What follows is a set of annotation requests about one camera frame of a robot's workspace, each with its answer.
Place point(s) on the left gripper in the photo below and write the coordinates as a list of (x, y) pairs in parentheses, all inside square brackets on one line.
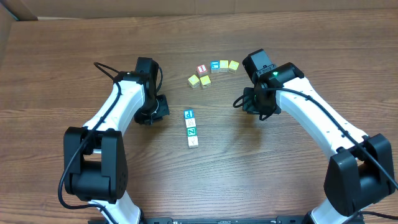
[(163, 109)]

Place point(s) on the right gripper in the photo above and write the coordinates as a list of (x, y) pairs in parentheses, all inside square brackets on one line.
[(249, 104)]

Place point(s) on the blue letter P block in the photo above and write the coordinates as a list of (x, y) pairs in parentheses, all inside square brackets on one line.
[(188, 114)]

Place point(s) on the white natural wood block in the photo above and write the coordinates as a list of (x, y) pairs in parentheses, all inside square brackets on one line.
[(190, 122)]

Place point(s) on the green letter Z block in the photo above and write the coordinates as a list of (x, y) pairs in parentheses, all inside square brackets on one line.
[(191, 131)]

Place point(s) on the red letter Q block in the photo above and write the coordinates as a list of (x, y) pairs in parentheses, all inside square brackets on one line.
[(192, 141)]

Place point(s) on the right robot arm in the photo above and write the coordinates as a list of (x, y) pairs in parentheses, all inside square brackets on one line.
[(360, 169)]

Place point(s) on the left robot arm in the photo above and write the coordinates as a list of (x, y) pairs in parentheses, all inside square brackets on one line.
[(95, 166)]

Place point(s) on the yellow block far right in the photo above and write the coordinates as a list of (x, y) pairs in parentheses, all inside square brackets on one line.
[(233, 66)]

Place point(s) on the yellow block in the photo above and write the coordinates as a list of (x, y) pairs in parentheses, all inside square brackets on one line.
[(194, 81), (205, 81), (224, 66), (233, 66)]

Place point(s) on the yellow block left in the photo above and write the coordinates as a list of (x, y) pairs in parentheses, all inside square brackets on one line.
[(194, 81)]

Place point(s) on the yellow block middle top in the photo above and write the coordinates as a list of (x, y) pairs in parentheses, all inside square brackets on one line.
[(224, 66)]

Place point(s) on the yellow block centre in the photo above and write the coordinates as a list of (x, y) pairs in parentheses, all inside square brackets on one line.
[(205, 81)]

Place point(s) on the blue picture block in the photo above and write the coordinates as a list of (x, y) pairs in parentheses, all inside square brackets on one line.
[(215, 66)]

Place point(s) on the red letter I block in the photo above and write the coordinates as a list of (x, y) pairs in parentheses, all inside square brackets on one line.
[(202, 70)]

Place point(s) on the cardboard box corner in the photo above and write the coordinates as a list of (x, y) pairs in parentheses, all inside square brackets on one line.
[(12, 11)]

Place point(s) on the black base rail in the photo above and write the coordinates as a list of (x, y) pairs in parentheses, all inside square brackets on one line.
[(277, 220)]

